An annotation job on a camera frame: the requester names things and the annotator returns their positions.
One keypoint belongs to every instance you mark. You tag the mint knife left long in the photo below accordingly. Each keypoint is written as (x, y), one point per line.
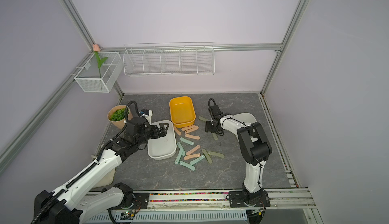
(178, 158)

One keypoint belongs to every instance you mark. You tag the artificial tulip flower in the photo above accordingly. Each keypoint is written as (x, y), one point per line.
(100, 61)

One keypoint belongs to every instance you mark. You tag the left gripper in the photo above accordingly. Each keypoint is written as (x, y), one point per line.
(163, 132)

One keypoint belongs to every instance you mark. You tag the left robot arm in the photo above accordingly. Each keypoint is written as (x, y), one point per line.
(67, 203)

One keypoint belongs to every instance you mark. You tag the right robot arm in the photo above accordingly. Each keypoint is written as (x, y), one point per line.
(254, 147)

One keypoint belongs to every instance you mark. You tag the white mesh basket small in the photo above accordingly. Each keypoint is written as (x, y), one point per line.
(88, 76)

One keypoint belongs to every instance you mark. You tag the pink knife by box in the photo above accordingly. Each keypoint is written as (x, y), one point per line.
(176, 130)

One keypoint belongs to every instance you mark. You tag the mint knife bottom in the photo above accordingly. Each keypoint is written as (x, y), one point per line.
(191, 167)

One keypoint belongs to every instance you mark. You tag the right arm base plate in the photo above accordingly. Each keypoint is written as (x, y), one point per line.
(245, 199)

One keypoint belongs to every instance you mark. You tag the pink knife top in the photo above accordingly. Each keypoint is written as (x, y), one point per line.
(188, 127)

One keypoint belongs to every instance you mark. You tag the pink knife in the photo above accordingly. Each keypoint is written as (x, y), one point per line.
(192, 136)
(192, 130)
(176, 130)
(188, 127)
(193, 150)
(193, 156)

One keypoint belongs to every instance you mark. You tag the mint knife upper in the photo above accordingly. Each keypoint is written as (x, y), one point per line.
(189, 142)

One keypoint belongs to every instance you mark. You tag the white storage box left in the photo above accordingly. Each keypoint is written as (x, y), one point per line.
(164, 147)

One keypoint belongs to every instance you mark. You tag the white wire basket long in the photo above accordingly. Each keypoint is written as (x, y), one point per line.
(195, 58)

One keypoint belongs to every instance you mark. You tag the white storage box right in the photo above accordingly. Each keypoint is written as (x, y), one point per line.
(243, 118)

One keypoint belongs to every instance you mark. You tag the potted green plant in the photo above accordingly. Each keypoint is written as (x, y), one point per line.
(116, 116)

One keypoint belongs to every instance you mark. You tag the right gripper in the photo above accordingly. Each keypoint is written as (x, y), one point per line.
(207, 127)

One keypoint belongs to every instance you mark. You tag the white storage box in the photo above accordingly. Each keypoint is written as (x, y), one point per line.
(243, 118)
(164, 147)

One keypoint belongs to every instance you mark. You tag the mint knife short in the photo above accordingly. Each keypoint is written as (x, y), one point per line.
(181, 149)

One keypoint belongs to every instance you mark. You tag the mint knife right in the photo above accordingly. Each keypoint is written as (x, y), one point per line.
(195, 161)

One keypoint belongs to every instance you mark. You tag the yellow storage box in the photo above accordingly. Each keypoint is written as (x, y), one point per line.
(182, 111)

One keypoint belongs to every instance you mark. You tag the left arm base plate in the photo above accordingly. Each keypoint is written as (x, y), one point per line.
(139, 201)

